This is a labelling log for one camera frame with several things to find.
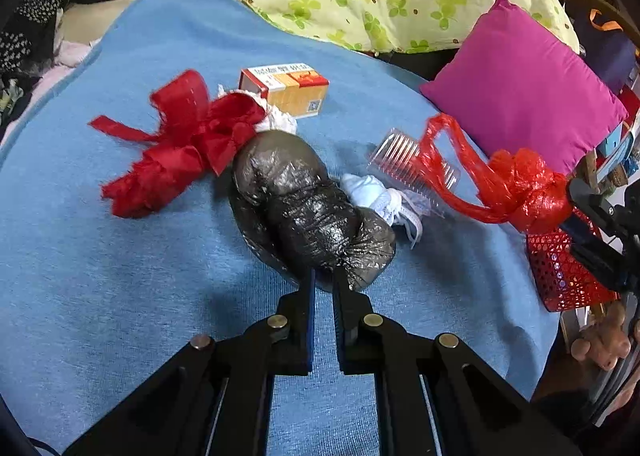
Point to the red plastic mesh basket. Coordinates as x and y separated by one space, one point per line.
560 276

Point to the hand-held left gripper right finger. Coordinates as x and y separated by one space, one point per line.
339 326

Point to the magenta pillow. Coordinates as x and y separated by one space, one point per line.
520 80

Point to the person's right hand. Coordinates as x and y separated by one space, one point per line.
605 348

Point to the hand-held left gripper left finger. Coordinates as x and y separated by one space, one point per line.
310 326

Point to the red opaque plastic bag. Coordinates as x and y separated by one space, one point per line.
185 135

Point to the blue blanket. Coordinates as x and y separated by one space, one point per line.
125 261

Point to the pale pink cloth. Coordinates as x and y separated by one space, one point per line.
80 30

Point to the clear plastic clamshell container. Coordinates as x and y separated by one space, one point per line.
400 155

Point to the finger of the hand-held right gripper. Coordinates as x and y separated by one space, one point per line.
605 211
600 263

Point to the black white patterned cloth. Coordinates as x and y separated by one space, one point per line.
40 5

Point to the orange white cardboard box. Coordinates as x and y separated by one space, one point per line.
287 88

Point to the black plastic bag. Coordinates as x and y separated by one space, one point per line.
300 206

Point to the light blue cardboard box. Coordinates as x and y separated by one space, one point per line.
617 148

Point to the red translucent plastic bag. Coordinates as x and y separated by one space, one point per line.
525 186

